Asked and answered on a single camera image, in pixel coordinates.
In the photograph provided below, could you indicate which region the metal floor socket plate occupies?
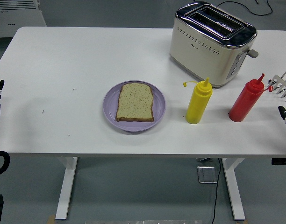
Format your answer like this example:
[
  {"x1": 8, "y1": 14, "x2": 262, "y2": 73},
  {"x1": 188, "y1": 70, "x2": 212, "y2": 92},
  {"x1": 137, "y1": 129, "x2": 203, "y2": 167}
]
[{"x1": 197, "y1": 166, "x2": 218, "y2": 184}]

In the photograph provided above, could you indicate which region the yellow squeeze bottle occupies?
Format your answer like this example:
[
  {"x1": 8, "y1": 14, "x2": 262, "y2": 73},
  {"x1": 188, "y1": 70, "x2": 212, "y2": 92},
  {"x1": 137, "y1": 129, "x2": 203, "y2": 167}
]
[{"x1": 182, "y1": 77, "x2": 213, "y2": 125}]

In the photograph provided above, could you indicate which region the silver metal toast rack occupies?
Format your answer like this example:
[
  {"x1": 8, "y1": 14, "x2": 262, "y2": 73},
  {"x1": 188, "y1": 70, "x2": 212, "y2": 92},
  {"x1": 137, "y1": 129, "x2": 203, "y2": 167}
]
[{"x1": 267, "y1": 67, "x2": 286, "y2": 103}]

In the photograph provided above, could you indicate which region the purple round plate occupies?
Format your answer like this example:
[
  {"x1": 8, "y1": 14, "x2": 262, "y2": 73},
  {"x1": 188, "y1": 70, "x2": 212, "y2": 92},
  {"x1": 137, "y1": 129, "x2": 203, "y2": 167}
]
[{"x1": 103, "y1": 80, "x2": 167, "y2": 133}]

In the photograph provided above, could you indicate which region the white floor appliance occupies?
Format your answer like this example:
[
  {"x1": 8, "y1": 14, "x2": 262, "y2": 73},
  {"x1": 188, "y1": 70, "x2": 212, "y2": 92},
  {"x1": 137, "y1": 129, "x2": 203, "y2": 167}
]
[{"x1": 0, "y1": 0, "x2": 47, "y2": 45}]

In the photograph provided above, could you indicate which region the white table leg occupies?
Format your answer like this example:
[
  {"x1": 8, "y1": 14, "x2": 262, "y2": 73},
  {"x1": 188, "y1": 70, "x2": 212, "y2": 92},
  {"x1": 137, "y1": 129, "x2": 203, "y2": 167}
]
[
  {"x1": 222, "y1": 158, "x2": 246, "y2": 221},
  {"x1": 55, "y1": 156, "x2": 78, "y2": 220}
]

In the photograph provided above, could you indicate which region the cream and chrome toaster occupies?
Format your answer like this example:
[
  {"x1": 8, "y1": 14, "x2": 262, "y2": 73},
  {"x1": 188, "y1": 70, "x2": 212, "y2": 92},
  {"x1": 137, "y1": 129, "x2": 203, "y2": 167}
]
[{"x1": 169, "y1": 1, "x2": 259, "y2": 89}]

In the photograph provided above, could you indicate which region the speckled bread slice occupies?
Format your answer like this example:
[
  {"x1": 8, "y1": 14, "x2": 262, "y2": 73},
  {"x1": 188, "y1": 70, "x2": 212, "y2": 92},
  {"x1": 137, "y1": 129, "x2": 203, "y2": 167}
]
[{"x1": 115, "y1": 83, "x2": 155, "y2": 122}]

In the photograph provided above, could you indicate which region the black cable on floor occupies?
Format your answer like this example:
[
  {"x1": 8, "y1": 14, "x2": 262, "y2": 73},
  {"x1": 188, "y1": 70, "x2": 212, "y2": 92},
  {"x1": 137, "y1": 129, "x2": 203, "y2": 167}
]
[{"x1": 215, "y1": 0, "x2": 273, "y2": 16}]

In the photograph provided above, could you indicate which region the black cable under table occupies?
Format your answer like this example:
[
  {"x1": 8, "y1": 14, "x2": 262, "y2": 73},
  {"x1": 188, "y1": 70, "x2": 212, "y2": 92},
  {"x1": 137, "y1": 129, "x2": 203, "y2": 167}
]
[{"x1": 212, "y1": 158, "x2": 222, "y2": 224}]

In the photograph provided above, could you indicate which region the red squeeze bottle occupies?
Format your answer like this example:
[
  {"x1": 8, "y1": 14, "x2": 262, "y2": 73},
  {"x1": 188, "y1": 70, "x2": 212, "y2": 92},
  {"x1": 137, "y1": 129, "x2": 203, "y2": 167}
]
[{"x1": 228, "y1": 73, "x2": 274, "y2": 123}]

